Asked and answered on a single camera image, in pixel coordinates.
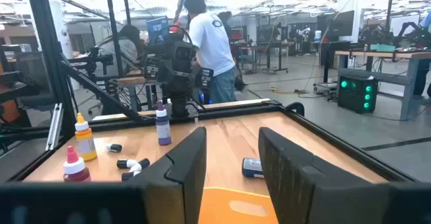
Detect silver aluminium extrusion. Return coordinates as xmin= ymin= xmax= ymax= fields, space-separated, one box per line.
xmin=44 ymin=102 xmax=64 ymax=151

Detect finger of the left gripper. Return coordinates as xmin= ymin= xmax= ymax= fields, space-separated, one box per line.
xmin=143 ymin=56 xmax=162 ymax=81
xmin=196 ymin=67 xmax=215 ymax=91

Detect black monitor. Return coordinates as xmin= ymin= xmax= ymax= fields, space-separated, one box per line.
xmin=327 ymin=9 xmax=356 ymax=38

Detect large purple food coloring bottle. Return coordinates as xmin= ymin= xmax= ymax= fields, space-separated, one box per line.
xmin=155 ymin=100 xmax=172 ymax=147

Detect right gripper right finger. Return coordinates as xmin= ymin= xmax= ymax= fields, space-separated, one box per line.
xmin=258 ymin=126 xmax=389 ymax=224

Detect large red food coloring bottle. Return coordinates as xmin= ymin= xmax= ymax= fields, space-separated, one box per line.
xmin=63 ymin=145 xmax=92 ymax=183

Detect wooden workbench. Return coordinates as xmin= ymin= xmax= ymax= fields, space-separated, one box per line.
xmin=334 ymin=50 xmax=431 ymax=121

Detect blue-lit screen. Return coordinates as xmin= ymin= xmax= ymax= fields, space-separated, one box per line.
xmin=145 ymin=15 xmax=170 ymax=46

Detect large yellow food coloring bottle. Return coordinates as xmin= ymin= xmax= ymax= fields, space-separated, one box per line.
xmin=74 ymin=112 xmax=98 ymax=162

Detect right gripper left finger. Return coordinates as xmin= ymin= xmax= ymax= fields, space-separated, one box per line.
xmin=125 ymin=126 xmax=207 ymax=224

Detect black computer tower green lights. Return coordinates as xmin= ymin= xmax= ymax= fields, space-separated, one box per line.
xmin=337 ymin=73 xmax=379 ymax=114

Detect large blue food coloring bottle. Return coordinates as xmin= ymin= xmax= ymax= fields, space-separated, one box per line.
xmin=241 ymin=157 xmax=265 ymax=180

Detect yellow floor cable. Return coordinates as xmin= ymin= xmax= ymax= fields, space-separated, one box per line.
xmin=269 ymin=86 xmax=325 ymax=99

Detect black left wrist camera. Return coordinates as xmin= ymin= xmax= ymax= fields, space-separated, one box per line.
xmin=172 ymin=41 xmax=196 ymax=76

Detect black rig upright post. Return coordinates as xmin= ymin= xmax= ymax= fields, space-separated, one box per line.
xmin=24 ymin=0 xmax=77 ymax=141

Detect black diagonal brace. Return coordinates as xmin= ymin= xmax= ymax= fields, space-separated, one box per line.
xmin=59 ymin=54 xmax=151 ymax=124

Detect yellow plastic bin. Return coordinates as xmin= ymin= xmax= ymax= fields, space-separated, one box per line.
xmin=198 ymin=186 xmax=279 ymax=224

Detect person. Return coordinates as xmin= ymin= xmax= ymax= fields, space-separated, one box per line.
xmin=217 ymin=10 xmax=234 ymax=28
xmin=183 ymin=0 xmax=237 ymax=104
xmin=413 ymin=11 xmax=431 ymax=98
xmin=95 ymin=24 xmax=146 ymax=79

